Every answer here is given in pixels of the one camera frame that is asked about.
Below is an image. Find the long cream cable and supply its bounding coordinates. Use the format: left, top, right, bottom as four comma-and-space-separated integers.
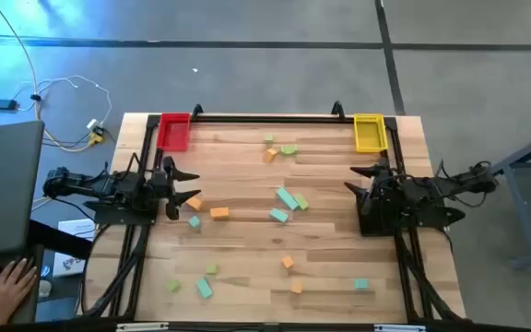
0, 0, 99, 153

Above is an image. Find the thin white cable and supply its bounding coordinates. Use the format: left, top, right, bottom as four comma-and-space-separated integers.
14, 74, 113, 128

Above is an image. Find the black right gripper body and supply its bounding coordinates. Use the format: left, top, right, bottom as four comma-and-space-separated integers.
367, 159, 405, 216

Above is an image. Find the red plastic basket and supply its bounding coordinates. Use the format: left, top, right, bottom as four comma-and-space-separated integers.
156, 113, 192, 152

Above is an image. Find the long teal block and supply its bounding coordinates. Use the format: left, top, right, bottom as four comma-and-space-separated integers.
195, 276, 214, 300
275, 185, 300, 212

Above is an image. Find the black cable bundle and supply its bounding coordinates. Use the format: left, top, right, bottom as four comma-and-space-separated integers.
395, 229, 461, 322
80, 224, 151, 319

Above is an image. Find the yellow plastic basket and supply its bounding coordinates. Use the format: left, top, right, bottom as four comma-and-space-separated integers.
353, 113, 389, 154

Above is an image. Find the person's hand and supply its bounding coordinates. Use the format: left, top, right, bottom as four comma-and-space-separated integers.
0, 257, 39, 327

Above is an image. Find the silver bracket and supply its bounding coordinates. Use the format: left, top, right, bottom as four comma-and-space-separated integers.
115, 322, 170, 332
373, 324, 427, 332

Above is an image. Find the white booklet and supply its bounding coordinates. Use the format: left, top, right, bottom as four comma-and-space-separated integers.
52, 218, 97, 278

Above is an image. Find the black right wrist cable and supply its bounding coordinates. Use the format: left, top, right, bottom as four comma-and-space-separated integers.
435, 159, 493, 209

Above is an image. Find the grey-blue metal stand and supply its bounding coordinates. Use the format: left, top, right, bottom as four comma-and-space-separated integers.
490, 124, 531, 271

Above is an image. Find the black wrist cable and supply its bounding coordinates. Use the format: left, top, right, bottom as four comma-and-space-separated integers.
435, 159, 493, 209
124, 151, 143, 179

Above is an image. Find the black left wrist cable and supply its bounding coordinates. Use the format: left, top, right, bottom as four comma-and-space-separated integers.
124, 151, 143, 179

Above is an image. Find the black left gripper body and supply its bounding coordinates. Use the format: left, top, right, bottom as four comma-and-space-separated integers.
148, 155, 178, 221

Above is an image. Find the black aluminium table frame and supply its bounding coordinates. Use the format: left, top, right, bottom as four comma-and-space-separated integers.
78, 101, 468, 332

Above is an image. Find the teal rectangular block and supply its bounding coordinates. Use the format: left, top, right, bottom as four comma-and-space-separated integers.
268, 207, 289, 224

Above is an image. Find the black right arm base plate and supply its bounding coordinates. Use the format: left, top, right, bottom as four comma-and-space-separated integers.
424, 204, 467, 231

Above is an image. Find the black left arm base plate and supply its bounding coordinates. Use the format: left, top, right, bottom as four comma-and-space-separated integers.
84, 200, 160, 227

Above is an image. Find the black desk bar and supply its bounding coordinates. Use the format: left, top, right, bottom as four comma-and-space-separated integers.
28, 219, 94, 261

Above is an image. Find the grey laptop lid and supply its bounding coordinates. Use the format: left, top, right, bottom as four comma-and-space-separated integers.
0, 120, 46, 259

